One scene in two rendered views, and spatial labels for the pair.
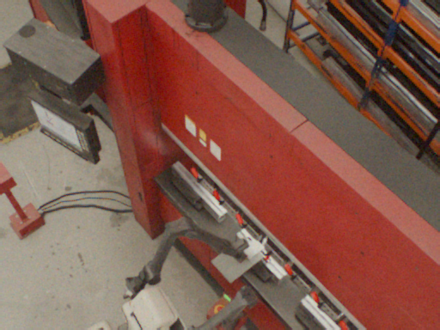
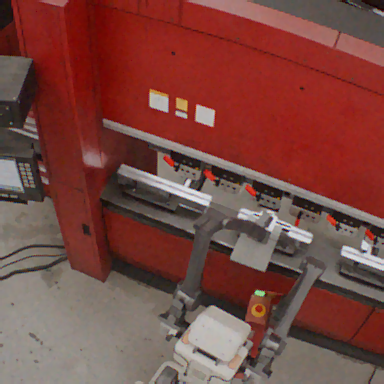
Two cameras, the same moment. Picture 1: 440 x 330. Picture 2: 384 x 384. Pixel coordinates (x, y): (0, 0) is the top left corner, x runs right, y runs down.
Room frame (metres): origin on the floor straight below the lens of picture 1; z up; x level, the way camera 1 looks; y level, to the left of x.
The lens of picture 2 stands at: (0.25, 0.87, 3.80)
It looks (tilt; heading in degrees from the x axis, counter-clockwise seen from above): 57 degrees down; 322
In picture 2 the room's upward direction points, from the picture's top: 4 degrees clockwise
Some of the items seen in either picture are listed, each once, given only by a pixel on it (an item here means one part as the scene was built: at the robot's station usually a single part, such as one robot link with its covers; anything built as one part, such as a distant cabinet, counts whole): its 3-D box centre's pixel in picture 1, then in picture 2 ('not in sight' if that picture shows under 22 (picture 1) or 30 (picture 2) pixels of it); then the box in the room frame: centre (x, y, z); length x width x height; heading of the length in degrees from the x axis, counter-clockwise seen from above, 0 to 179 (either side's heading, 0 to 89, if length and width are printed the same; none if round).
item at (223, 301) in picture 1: (226, 315); (267, 312); (1.02, -0.26, 0.75); 0.20 x 0.16 x 0.18; 42
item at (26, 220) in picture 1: (12, 199); not in sight; (2.21, 1.25, 0.41); 0.25 x 0.20 x 0.83; 123
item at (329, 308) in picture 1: (333, 301); (383, 231); (0.88, -0.78, 1.26); 0.15 x 0.09 x 0.17; 33
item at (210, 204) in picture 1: (198, 191); (163, 189); (1.83, -0.17, 0.92); 0.50 x 0.06 x 0.10; 33
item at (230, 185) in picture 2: (233, 199); (228, 173); (1.55, -0.34, 1.26); 0.15 x 0.09 x 0.17; 33
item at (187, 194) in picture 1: (186, 193); (150, 198); (1.84, -0.09, 0.89); 0.30 x 0.05 x 0.03; 33
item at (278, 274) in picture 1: (260, 256); (274, 230); (1.32, -0.50, 0.92); 0.39 x 0.06 x 0.10; 33
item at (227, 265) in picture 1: (236, 259); (256, 243); (1.28, -0.35, 1.00); 0.26 x 0.18 x 0.01; 123
